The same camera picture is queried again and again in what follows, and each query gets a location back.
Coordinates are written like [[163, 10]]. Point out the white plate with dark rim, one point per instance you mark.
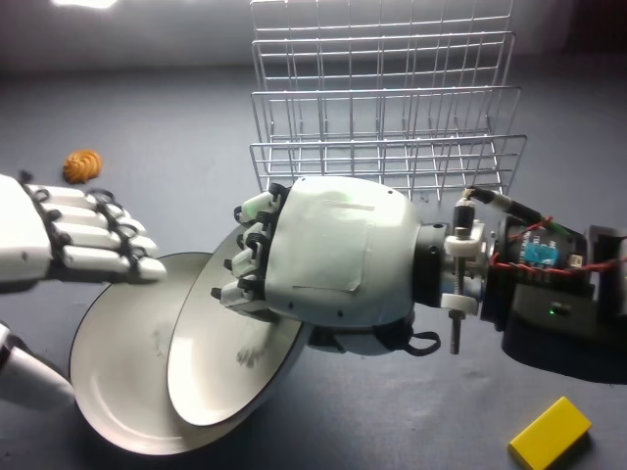
[[122, 367], [215, 372]]

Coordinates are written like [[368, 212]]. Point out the yellow rectangular block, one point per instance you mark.
[[548, 433]]

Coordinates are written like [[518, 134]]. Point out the orange swirl cookie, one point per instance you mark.
[[83, 166]]

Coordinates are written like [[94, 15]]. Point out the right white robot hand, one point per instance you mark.
[[333, 254]]

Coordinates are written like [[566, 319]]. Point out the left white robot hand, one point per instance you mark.
[[88, 235]]

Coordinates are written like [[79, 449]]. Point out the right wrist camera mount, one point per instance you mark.
[[463, 245]]

